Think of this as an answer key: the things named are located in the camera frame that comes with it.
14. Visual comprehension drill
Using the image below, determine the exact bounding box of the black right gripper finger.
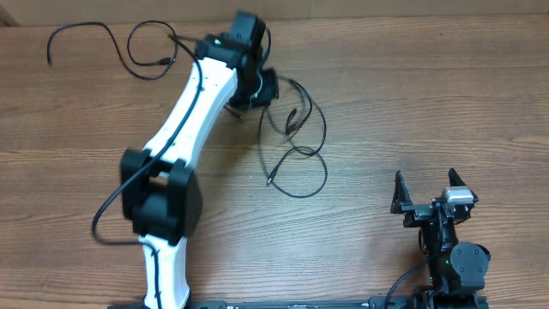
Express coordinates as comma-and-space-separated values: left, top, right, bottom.
390, 170, 413, 215
448, 168, 466, 186

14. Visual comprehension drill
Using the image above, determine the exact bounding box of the black USB cable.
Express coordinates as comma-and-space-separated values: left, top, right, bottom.
256, 76, 329, 200

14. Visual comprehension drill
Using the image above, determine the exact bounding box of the thin black cable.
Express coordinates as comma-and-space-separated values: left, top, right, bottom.
45, 20, 179, 82

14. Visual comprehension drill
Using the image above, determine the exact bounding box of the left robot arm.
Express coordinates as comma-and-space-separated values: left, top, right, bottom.
120, 12, 279, 308

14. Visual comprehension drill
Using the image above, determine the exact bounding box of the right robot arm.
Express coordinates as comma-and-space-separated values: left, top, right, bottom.
383, 168, 491, 309

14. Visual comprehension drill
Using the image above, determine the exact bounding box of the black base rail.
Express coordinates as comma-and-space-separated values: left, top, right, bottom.
107, 296, 489, 309

